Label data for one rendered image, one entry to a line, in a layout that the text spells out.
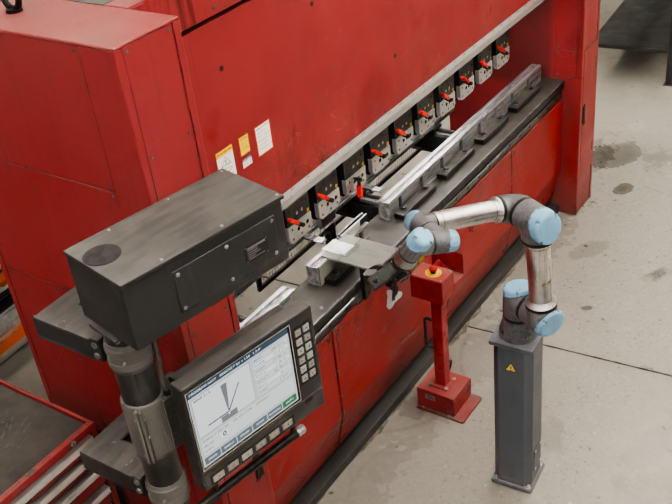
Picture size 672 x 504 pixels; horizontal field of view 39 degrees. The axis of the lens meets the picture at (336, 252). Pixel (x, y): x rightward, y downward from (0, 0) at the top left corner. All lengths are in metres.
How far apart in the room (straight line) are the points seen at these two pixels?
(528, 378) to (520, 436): 0.31
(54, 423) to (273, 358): 1.07
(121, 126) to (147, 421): 0.78
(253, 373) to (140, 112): 0.75
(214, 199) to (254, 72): 0.93
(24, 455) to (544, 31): 3.63
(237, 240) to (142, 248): 0.23
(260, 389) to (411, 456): 1.88
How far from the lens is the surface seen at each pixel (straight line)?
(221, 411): 2.50
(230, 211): 2.34
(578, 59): 5.51
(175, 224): 2.34
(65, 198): 2.96
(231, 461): 2.61
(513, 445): 4.04
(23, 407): 3.49
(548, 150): 5.57
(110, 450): 2.86
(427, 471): 4.28
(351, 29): 3.72
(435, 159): 4.56
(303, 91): 3.50
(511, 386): 3.82
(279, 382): 2.60
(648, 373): 4.81
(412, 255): 3.01
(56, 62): 2.68
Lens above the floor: 3.10
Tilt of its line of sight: 33 degrees down
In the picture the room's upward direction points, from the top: 7 degrees counter-clockwise
